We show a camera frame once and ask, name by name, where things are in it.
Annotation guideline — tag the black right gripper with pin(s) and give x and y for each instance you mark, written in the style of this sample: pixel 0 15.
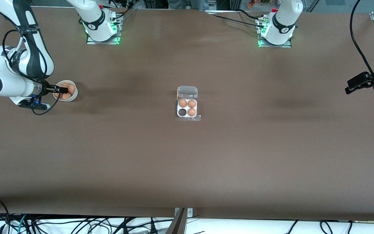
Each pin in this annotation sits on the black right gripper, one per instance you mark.
pixel 46 87

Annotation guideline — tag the clear plastic egg box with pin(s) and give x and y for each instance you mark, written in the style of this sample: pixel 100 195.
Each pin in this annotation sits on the clear plastic egg box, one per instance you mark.
pixel 187 92

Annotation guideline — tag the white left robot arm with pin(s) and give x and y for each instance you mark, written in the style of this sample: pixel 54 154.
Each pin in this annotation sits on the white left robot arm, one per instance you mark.
pixel 281 22

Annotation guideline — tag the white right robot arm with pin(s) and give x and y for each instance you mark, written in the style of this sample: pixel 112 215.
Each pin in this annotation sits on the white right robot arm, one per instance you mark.
pixel 8 84

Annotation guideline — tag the white round bowl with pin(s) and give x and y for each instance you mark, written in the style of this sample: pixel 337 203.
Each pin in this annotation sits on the white round bowl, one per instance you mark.
pixel 74 97

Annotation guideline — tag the person in jeans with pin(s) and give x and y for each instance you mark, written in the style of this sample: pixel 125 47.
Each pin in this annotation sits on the person in jeans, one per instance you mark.
pixel 177 3

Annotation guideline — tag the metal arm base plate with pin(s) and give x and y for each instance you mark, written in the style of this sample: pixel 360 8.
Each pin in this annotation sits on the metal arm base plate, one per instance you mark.
pixel 274 46
pixel 102 42

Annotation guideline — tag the metal pole bracket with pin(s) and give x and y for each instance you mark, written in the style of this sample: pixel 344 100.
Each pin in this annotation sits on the metal pole bracket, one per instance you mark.
pixel 190 213

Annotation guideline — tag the metal camera pole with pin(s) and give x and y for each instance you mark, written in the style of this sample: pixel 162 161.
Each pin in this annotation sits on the metal camera pole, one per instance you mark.
pixel 177 226

